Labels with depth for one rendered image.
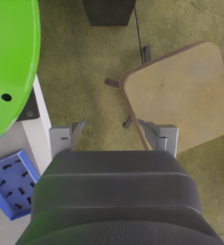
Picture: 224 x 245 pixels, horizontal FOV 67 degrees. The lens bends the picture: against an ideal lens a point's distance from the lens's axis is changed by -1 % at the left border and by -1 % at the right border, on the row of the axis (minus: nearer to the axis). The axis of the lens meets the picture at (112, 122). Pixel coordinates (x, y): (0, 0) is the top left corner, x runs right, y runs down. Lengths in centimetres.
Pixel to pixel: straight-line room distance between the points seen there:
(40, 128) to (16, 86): 18
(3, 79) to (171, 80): 55
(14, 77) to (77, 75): 107
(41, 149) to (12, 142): 6
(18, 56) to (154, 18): 119
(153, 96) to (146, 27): 74
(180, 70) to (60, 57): 86
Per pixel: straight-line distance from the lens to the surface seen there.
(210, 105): 72
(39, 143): 37
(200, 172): 163
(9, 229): 52
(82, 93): 125
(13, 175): 42
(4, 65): 19
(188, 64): 67
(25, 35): 19
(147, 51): 121
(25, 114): 35
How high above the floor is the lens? 123
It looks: 75 degrees down
